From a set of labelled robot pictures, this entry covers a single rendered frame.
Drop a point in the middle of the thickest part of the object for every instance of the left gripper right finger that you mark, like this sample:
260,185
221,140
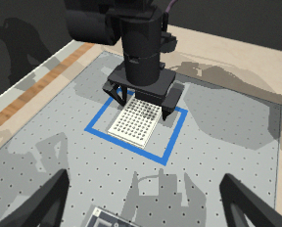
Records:
238,201

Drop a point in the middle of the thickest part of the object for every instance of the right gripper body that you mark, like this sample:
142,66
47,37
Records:
148,77

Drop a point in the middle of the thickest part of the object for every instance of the white well plate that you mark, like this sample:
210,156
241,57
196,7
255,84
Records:
136,122

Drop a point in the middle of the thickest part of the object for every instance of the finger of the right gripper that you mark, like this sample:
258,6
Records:
112,91
166,112

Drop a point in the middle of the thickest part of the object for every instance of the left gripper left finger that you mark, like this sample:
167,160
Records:
45,208

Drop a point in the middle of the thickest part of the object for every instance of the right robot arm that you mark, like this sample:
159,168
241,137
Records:
95,21

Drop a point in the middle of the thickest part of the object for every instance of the blue tape outline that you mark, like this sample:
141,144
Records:
131,148

